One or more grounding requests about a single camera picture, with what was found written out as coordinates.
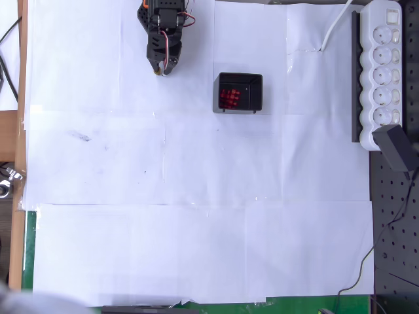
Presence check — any black box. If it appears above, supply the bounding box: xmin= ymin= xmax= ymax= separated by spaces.
xmin=212 ymin=71 xmax=264 ymax=114

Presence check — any wooden table edge board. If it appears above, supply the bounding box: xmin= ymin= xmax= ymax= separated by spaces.
xmin=8 ymin=0 xmax=29 ymax=289

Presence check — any metal clamp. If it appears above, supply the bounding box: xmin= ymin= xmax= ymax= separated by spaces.
xmin=0 ymin=166 xmax=26 ymax=198

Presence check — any white paper table cover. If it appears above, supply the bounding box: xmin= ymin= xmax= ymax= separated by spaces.
xmin=22 ymin=0 xmax=376 ymax=307

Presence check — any white power strip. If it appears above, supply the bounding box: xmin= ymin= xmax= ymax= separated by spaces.
xmin=359 ymin=0 xmax=403 ymax=152

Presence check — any green cutting mat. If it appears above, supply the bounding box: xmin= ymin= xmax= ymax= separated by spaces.
xmin=21 ymin=211 xmax=374 ymax=314

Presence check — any dark grey ridged panel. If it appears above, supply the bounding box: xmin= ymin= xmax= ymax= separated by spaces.
xmin=0 ymin=195 xmax=16 ymax=272

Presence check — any black power adapter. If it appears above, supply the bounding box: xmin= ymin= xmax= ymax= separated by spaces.
xmin=372 ymin=124 xmax=415 ymax=173

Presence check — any flat black device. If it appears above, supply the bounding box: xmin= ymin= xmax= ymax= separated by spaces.
xmin=100 ymin=304 xmax=200 ymax=314

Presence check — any blurry grey object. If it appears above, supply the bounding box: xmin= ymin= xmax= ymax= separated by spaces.
xmin=0 ymin=279 xmax=91 ymax=314

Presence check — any black pegboard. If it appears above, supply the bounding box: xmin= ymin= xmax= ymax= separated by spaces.
xmin=369 ymin=0 xmax=419 ymax=314

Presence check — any white power cable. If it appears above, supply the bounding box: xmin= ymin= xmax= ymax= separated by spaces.
xmin=319 ymin=0 xmax=355 ymax=53

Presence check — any thin black cable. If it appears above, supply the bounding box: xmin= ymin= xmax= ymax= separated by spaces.
xmin=333 ymin=171 xmax=419 ymax=314

